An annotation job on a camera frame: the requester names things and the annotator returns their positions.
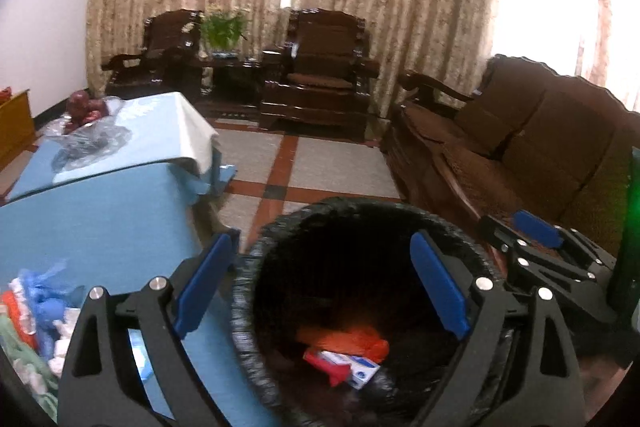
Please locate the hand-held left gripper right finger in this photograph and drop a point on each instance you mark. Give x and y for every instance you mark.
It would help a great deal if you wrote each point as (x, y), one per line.
(440, 282)

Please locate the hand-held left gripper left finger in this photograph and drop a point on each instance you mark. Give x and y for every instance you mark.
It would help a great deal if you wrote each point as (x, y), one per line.
(202, 282)

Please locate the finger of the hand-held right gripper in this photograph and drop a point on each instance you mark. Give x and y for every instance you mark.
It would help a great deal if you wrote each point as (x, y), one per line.
(537, 228)
(545, 269)

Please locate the black-lined trash bin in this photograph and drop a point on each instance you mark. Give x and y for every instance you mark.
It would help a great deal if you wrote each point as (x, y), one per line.
(350, 208)

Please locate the blue plastic bag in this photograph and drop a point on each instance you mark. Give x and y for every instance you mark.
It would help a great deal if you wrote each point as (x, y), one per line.
(47, 302)

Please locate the brown wooden sofa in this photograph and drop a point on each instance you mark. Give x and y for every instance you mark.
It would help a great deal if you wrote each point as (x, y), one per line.
(525, 142)

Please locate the blue and white packet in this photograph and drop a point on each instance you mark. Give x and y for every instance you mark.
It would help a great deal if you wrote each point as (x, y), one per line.
(141, 357)

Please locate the orange plastic wrapper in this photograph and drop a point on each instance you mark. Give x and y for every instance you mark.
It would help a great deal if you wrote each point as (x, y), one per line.
(360, 339)

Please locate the blue tablecloth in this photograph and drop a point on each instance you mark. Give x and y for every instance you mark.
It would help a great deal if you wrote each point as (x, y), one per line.
(100, 227)

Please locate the red and white carton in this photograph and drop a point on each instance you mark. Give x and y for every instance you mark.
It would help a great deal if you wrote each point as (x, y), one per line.
(361, 369)

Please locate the white crumpled tissue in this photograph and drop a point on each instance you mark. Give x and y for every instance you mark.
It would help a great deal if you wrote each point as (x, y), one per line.
(61, 347)

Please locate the light blue table runner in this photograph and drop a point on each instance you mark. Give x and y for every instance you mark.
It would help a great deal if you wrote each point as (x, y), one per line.
(150, 132)

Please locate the glass fruit bowl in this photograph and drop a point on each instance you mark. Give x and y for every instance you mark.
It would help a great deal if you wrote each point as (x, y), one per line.
(95, 142)

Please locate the orange packet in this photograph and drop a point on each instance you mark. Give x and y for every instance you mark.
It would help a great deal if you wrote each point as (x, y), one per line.
(15, 317)

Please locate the small red apple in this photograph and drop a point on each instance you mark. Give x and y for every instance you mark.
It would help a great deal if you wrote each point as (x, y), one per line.
(97, 112)

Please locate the green cloth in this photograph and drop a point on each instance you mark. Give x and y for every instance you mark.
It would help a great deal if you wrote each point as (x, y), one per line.
(20, 367)

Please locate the dark wooden side table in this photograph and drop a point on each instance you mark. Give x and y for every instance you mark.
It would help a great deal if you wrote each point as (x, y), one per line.
(230, 74)

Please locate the large red apple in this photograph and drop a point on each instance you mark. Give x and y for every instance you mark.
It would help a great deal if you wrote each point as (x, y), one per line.
(77, 107)

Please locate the dark wooden armchair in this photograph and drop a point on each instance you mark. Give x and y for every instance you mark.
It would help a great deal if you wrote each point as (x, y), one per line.
(160, 52)
(320, 72)

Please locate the wooden tv cabinet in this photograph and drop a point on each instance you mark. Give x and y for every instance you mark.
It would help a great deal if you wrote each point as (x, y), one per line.
(15, 127)

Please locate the green potted plant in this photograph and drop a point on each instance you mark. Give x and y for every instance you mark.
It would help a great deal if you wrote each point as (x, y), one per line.
(222, 29)

